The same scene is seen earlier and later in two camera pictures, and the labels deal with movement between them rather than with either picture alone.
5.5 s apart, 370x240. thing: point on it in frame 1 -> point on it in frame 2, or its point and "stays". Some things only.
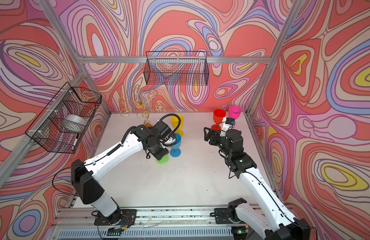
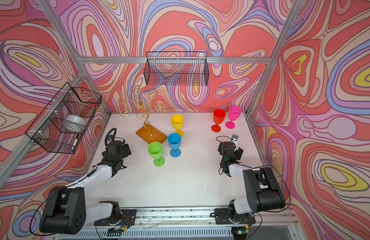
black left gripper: x=165 y=152 -> x=125 y=150
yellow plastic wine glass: x=175 y=121 stays
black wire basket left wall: x=60 y=126 stays
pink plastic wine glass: x=234 y=111 stays
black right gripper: x=207 y=137 -> x=239 y=153
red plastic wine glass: x=218 y=114 stays
